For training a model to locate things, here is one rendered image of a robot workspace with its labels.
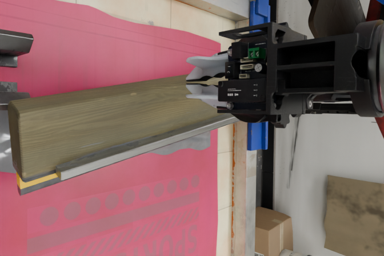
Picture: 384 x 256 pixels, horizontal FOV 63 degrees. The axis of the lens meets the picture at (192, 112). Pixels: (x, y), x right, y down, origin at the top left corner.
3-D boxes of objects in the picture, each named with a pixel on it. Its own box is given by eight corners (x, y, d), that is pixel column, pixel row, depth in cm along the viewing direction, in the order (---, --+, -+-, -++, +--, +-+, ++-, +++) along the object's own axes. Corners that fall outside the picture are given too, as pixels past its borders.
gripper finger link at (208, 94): (158, 80, 35) (223, 75, 29) (194, 84, 39) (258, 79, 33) (158, 108, 35) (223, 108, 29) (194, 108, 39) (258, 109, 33)
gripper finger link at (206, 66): (159, 50, 35) (224, 40, 29) (195, 57, 39) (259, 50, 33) (158, 78, 35) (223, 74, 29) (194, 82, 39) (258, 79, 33)
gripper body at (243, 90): (212, 29, 27) (363, -2, 19) (263, 44, 34) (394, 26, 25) (211, 116, 28) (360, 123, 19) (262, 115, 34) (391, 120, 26)
